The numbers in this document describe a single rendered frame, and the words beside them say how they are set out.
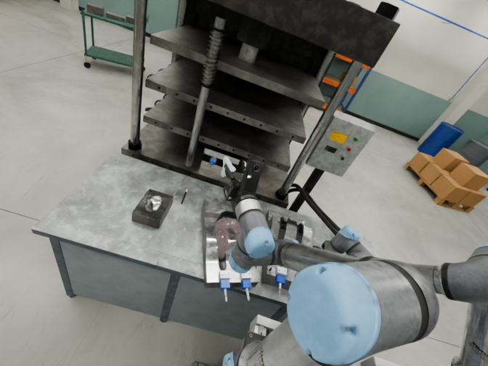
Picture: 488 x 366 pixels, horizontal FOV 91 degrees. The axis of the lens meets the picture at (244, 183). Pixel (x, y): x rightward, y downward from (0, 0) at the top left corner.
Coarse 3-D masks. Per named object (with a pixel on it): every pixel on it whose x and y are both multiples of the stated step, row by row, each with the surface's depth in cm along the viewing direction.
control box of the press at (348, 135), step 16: (336, 112) 164; (336, 128) 160; (352, 128) 158; (368, 128) 160; (320, 144) 168; (336, 144) 167; (352, 144) 165; (320, 160) 176; (336, 160) 174; (352, 160) 173; (320, 176) 190
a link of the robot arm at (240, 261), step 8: (232, 248) 72; (240, 248) 65; (232, 256) 69; (240, 256) 66; (248, 256) 65; (264, 256) 69; (232, 264) 69; (240, 264) 67; (248, 264) 68; (256, 264) 69; (264, 264) 70; (240, 272) 70
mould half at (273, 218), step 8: (272, 216) 146; (280, 216) 159; (288, 216) 162; (272, 224) 141; (288, 224) 145; (304, 224) 161; (272, 232) 139; (288, 232) 142; (304, 232) 144; (304, 240) 142; (264, 272) 125; (272, 272) 121; (288, 272) 124; (264, 280) 124; (272, 280) 123; (288, 280) 121; (288, 288) 126
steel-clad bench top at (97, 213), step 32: (128, 160) 162; (96, 192) 134; (128, 192) 142; (192, 192) 158; (64, 224) 115; (96, 224) 120; (128, 224) 126; (192, 224) 139; (320, 224) 175; (128, 256) 113; (160, 256) 118; (192, 256) 124; (256, 288) 122
